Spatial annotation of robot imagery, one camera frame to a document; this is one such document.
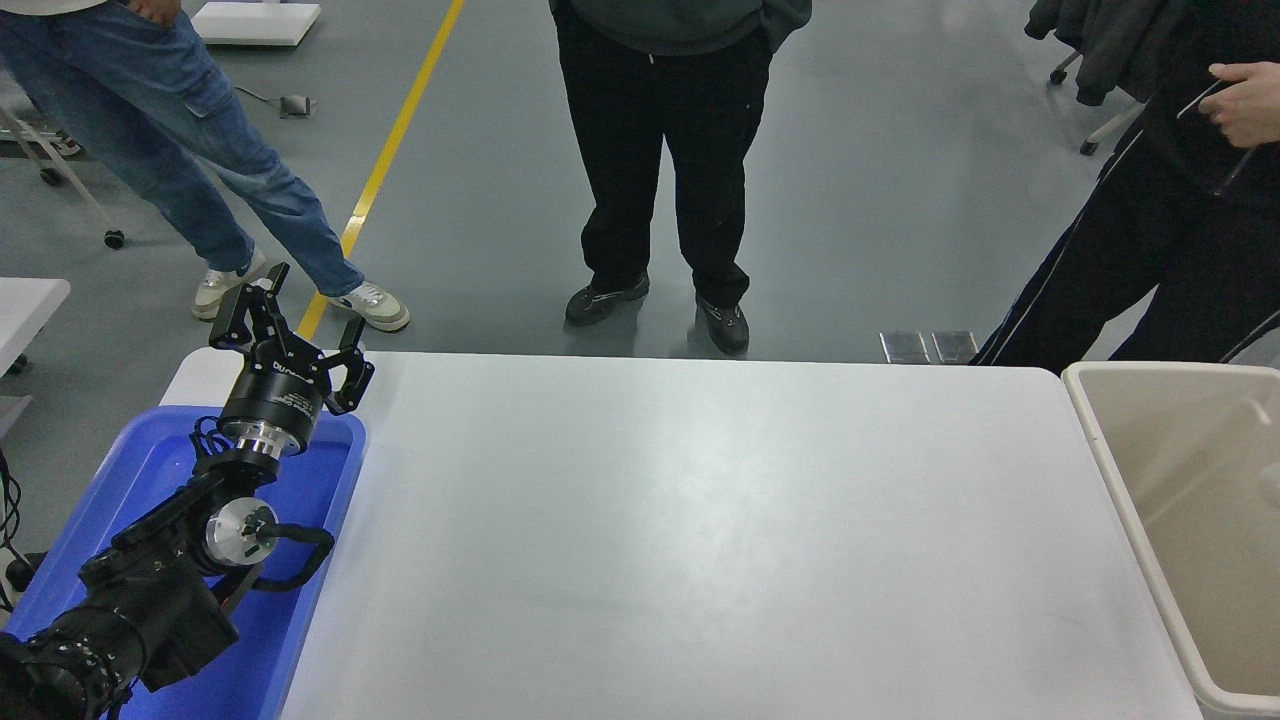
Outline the white flat board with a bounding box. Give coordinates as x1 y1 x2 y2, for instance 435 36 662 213
192 0 323 48

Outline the dark jacket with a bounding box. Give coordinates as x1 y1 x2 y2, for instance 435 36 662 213
1025 0 1216 108

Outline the white side table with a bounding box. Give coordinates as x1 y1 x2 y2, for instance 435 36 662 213
0 277 72 378

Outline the black cable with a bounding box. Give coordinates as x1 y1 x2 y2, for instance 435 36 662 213
0 455 23 613

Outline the person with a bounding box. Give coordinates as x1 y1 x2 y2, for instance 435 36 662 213
0 0 411 334
548 0 813 357
970 0 1280 373

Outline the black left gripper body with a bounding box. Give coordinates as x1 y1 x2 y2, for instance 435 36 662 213
220 358 327 435

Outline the grey rolling cart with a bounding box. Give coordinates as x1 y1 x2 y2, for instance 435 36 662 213
0 50 126 250

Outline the blue plastic tray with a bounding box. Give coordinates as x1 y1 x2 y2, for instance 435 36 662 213
0 405 366 720

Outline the dark phone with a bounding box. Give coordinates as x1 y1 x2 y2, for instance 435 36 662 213
1176 80 1231 122

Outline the large beige plastic bin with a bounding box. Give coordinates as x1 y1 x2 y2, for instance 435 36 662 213
1060 360 1280 720

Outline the white-legged rolling chair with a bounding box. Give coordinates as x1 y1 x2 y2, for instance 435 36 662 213
1047 50 1191 157

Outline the person's hand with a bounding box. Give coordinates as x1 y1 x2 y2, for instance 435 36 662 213
1198 62 1280 149

